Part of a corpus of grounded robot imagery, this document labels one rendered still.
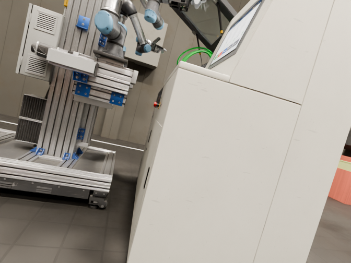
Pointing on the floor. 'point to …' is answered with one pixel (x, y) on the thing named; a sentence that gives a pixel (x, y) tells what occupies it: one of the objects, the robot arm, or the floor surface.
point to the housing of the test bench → (312, 148)
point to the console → (225, 142)
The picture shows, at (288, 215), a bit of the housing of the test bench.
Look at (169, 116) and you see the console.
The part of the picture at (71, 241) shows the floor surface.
